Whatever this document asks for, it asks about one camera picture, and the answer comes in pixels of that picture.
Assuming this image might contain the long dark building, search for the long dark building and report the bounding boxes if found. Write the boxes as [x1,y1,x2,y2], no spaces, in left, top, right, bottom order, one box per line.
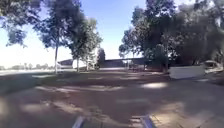
[99,57,148,70]

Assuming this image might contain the reddish brown brick path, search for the reddish brown brick path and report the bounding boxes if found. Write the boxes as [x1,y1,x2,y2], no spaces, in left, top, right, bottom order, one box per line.
[0,69,224,128]

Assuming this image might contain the row of tall trees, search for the row of tall trees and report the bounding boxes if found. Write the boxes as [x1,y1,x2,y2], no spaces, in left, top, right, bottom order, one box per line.
[0,0,107,74]

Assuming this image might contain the robot's own part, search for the robot's own part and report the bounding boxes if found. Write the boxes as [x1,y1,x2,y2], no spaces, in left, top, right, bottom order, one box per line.
[71,115,86,128]
[139,114,157,128]

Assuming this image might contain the dense group of trees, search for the dense group of trees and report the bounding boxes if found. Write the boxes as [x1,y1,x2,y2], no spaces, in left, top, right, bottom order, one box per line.
[118,0,224,73]

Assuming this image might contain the distant row of trees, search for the distant row of trees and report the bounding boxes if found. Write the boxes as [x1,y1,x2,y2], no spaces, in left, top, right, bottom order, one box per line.
[0,62,56,71]

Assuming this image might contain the grass strip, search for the grass strip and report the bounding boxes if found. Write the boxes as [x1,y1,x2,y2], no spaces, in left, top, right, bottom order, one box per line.
[0,70,88,96]

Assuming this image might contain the low white wall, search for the low white wall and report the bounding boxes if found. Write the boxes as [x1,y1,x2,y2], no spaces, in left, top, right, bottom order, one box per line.
[168,65,207,80]

